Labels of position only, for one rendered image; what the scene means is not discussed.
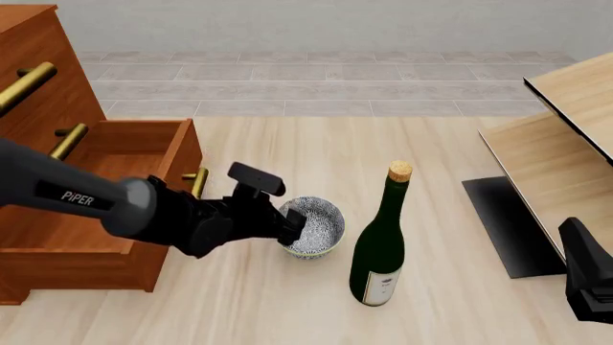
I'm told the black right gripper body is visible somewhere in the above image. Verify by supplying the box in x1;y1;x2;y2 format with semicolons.
564;276;613;325

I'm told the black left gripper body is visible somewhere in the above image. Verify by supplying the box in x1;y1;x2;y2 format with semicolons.
220;186;289;246

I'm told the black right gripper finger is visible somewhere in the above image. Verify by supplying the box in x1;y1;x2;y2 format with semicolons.
556;216;613;286

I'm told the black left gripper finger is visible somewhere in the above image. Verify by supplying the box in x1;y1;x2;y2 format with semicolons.
278;207;308;247

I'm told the patterned bowl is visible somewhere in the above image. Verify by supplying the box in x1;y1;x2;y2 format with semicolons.
277;195;347;262

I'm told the wooden cabinet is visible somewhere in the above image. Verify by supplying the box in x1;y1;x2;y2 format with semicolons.
0;3;206;307

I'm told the dark green wine bottle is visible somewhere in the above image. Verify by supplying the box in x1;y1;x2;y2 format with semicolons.
349;159;415;308

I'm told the pale wooden rack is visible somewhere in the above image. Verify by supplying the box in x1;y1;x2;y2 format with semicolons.
461;52;613;280

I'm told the open wooden drawer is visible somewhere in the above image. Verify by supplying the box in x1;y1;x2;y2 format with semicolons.
0;118;206;294

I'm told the brass drawer handle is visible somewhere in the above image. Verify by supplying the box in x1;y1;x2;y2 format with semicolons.
181;167;211;200
47;123;90;162

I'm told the long brass cabinet handle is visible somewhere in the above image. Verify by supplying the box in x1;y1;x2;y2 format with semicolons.
0;60;58;117

